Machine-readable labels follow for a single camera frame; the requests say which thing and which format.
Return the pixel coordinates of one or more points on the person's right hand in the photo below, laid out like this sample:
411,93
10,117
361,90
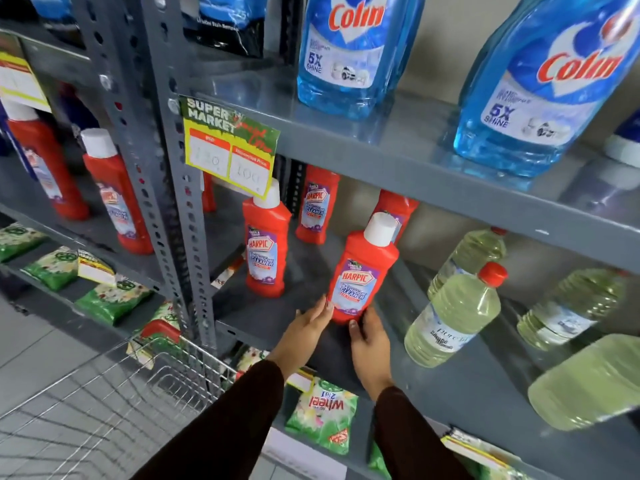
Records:
372,357

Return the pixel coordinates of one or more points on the person's left hand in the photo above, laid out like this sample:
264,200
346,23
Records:
300,339

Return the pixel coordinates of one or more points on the person's right thumb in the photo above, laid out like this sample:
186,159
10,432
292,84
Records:
355,332

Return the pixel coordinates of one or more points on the person's left thumb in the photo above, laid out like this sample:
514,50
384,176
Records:
324,308

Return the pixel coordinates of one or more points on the red cleaner bottle white cap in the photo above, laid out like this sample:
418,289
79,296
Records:
208,194
117,194
47,164
266,244
400,204
316,204
362,269

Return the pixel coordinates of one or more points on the person's right forearm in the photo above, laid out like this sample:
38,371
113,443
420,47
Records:
412,439

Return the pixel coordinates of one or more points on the person's left forearm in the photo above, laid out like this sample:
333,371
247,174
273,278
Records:
225,424

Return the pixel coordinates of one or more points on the green detergent packet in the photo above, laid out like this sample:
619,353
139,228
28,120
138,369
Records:
17,239
167,312
324,414
250,359
52,267
112,300
378,462

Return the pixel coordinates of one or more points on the pale yellow liquid bottle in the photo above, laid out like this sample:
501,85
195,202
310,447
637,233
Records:
470,254
570,307
590,379
452,314

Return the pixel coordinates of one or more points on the grey slotted metal shelf rack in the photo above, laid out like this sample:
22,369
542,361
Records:
135,159
400,149

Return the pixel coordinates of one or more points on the green and yellow price tag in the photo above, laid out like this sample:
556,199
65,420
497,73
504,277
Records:
227,144

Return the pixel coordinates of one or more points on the blue glass cleaner bottle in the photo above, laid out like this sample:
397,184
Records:
350,49
540,89

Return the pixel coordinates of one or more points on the black and blue refill pouch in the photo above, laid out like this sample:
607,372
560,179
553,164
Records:
57,14
230,22

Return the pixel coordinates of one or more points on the dark blue bottle white cap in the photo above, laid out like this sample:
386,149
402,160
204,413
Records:
625,139

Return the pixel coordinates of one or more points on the yellow and white price tag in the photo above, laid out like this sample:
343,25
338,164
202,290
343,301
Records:
20,82

